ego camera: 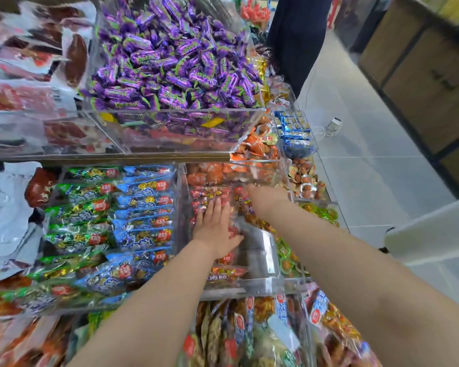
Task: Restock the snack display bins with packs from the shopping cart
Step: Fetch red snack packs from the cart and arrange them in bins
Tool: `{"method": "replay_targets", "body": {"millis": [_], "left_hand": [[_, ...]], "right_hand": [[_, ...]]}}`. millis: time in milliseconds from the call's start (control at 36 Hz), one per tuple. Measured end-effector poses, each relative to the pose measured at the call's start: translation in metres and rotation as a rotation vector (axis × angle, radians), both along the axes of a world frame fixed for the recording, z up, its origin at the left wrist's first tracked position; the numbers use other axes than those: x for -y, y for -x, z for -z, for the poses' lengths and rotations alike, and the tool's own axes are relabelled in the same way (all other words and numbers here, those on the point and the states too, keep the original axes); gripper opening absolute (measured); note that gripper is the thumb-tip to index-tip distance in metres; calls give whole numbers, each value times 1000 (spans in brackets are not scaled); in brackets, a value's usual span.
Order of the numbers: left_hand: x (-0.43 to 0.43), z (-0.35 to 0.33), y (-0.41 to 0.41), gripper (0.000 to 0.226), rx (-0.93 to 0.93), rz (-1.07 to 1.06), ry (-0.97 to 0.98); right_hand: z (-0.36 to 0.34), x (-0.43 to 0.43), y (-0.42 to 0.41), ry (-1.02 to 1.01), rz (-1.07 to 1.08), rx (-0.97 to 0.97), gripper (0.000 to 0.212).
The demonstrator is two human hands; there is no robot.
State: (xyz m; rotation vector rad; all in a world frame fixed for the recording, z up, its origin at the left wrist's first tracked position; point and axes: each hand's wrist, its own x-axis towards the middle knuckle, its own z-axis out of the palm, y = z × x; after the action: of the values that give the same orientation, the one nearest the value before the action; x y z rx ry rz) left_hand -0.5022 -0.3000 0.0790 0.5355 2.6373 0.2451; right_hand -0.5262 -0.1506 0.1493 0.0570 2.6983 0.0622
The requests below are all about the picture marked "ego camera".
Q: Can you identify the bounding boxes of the person's left hand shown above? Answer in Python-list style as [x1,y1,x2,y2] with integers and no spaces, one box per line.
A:
[192,198,244,260]

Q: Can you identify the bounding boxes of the person's right hand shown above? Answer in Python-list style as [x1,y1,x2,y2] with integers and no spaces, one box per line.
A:
[246,183,291,226]

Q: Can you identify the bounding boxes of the person's right forearm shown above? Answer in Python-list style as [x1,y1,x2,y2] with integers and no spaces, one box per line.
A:
[261,199,459,367]

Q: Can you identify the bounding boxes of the person's left forearm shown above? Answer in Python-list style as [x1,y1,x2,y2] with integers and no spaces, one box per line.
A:
[67,241,225,367]

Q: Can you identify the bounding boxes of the pile of small red packets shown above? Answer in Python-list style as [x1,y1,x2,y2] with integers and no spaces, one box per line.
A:
[189,186,253,287]

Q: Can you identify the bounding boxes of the pile of orange wrapped candies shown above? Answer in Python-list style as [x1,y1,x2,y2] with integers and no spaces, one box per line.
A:
[187,116,282,188]

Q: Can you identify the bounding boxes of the pile of blue snack packets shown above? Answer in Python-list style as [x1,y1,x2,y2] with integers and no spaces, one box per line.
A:
[76,165,176,298]

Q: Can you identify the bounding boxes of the pile of brown wrapped sweets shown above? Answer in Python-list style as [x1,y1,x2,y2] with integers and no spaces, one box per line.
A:
[285,158,327,201]

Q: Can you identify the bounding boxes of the pile of green jelly cups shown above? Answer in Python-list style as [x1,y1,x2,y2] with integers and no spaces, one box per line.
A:
[273,202,339,277]

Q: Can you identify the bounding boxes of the pile of small blue candies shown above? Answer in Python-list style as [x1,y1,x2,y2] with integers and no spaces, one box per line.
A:
[273,110,317,159]

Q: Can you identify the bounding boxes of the large clear acrylic candy bin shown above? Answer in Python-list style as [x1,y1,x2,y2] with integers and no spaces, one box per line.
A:
[80,0,270,155]

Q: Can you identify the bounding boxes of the pile of mixed snack packets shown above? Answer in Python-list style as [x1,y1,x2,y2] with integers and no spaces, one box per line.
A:
[178,294,310,367]

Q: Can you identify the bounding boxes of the clear plastic label holder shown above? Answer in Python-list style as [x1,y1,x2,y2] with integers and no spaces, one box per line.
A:
[312,117,343,138]

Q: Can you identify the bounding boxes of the pile of green snack packets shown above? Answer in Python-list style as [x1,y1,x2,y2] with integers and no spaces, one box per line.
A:
[0,166,123,314]

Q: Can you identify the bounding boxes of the clear acrylic bin with divider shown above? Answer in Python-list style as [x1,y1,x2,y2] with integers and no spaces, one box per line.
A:
[40,163,186,316]

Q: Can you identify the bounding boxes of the pile of golden wrapped candies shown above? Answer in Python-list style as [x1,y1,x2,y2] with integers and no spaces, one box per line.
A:
[249,55,291,107]

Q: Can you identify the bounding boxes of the pile of orange red packets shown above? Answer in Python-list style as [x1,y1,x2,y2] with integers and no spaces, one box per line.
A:
[304,284,383,367]

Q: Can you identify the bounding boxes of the pile of purple wrapped candies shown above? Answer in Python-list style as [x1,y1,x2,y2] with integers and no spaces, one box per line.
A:
[80,0,266,111]

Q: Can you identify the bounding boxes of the dark red snack packet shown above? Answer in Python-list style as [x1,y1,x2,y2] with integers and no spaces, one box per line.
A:
[24,167,58,208]

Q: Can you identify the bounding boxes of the white plastic bag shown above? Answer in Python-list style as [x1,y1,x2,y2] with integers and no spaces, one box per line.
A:
[383,193,459,267]

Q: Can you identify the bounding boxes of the bunch of red sweets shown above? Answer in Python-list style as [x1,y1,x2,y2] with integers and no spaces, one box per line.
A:
[240,0,271,25]

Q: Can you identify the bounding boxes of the pile of silver foil bags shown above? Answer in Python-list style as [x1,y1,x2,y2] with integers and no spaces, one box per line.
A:
[0,162,44,281]

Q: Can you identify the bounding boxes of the wooden cabinet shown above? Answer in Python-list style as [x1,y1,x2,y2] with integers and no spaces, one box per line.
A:
[358,0,459,197]

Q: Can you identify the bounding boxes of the pile of red dried snack bags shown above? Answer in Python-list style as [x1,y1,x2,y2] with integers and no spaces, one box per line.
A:
[0,277,81,367]

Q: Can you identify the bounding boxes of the pile of red white snack packets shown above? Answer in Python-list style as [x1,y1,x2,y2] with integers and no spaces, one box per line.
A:
[0,1,123,156]

